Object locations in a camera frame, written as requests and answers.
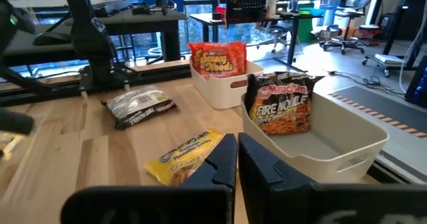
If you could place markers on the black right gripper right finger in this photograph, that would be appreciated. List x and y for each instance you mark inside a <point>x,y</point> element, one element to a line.
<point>300,204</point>

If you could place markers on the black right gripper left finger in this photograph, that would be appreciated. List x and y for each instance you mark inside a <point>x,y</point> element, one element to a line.
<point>187,204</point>

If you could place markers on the red Saucy Noods pack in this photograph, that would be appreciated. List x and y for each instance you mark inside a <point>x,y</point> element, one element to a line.
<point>218,62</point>
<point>193,55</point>

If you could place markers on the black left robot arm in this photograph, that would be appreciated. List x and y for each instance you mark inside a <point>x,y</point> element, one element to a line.
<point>88,34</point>

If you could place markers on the grey plastic bin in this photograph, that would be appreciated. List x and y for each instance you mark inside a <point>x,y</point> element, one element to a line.
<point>333,144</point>

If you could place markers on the black computer mouse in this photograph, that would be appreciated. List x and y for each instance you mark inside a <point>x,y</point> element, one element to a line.
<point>51,39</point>

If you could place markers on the white plastic bin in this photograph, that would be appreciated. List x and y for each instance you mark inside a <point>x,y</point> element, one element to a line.
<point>220,94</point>

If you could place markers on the black hazard-striped floor mat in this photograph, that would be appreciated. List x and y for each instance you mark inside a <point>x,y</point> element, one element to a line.
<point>383,110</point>

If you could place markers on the dark grey desk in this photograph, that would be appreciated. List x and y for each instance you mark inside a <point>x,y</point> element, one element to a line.
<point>140,20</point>

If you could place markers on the black desk clamp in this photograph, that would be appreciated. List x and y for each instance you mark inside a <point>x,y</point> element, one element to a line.
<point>146,10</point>

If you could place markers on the green bin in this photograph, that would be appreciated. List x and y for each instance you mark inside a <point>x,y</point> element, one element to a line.
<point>305,30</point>

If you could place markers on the black background table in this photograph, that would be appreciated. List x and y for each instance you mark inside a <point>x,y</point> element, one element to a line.
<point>207,17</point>

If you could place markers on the white bottle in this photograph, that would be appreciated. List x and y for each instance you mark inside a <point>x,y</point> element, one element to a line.
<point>272,5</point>

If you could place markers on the black perforated crate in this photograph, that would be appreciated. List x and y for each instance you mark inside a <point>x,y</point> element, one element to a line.
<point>247,0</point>

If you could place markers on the black aluminium table frame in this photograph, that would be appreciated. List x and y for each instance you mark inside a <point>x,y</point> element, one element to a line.
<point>160,73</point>

